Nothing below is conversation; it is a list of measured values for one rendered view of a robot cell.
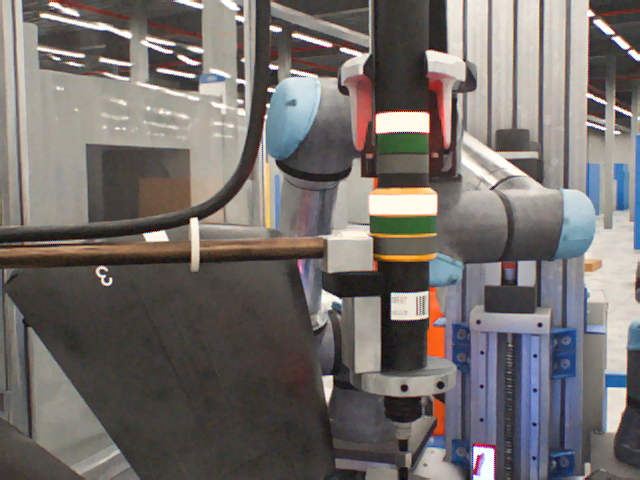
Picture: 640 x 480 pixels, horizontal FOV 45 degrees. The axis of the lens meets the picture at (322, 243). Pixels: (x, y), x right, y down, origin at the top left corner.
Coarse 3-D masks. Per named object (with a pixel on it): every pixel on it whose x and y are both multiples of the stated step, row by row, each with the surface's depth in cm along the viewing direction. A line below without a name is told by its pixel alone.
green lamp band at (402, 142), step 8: (384, 136) 49; (392, 136) 48; (400, 136) 48; (408, 136) 48; (416, 136) 48; (424, 136) 49; (384, 144) 49; (392, 144) 48; (400, 144) 48; (408, 144) 48; (416, 144) 48; (424, 144) 49; (384, 152) 49; (392, 152) 48
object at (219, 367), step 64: (64, 320) 52; (128, 320) 53; (192, 320) 54; (256, 320) 56; (128, 384) 51; (192, 384) 52; (256, 384) 52; (320, 384) 54; (128, 448) 49; (192, 448) 50; (256, 448) 50; (320, 448) 51
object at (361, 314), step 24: (336, 240) 48; (360, 240) 48; (336, 264) 48; (360, 264) 48; (336, 288) 47; (360, 288) 48; (360, 312) 48; (360, 336) 48; (360, 360) 48; (432, 360) 52; (360, 384) 49; (384, 384) 48; (408, 384) 47; (432, 384) 48
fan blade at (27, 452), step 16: (0, 416) 30; (0, 432) 29; (16, 432) 30; (0, 448) 29; (16, 448) 30; (32, 448) 30; (0, 464) 29; (16, 464) 29; (32, 464) 30; (48, 464) 30; (64, 464) 31
